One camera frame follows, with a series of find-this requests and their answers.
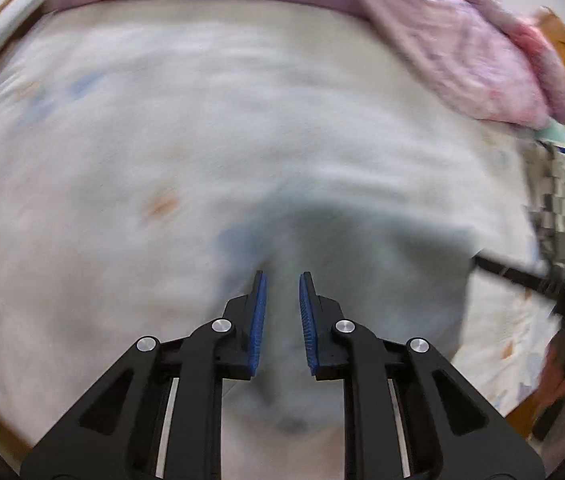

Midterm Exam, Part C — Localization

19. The grey checkered blanket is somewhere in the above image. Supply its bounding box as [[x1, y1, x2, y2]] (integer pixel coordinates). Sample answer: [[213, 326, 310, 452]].
[[527, 145, 565, 286]]

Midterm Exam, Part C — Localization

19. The light blue pillow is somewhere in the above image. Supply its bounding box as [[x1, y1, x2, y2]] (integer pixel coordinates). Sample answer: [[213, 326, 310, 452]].
[[536, 119, 565, 162]]

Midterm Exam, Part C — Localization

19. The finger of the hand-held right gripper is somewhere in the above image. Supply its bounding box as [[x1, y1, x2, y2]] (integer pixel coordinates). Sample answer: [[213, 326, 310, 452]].
[[472, 254, 565, 296]]

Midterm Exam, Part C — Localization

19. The purple floral quilt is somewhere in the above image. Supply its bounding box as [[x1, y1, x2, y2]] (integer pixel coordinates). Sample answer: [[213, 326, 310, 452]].
[[45, 0, 565, 131]]

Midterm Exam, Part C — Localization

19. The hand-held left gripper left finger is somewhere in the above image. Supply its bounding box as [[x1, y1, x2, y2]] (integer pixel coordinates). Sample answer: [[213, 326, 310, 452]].
[[20, 270, 268, 480]]

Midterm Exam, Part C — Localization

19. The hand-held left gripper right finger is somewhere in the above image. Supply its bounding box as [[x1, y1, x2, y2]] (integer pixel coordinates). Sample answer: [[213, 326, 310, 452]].
[[299, 270, 546, 480]]

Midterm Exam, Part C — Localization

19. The grey zip hoodie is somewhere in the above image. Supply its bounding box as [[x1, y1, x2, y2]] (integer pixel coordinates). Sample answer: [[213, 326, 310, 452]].
[[212, 195, 483, 441]]

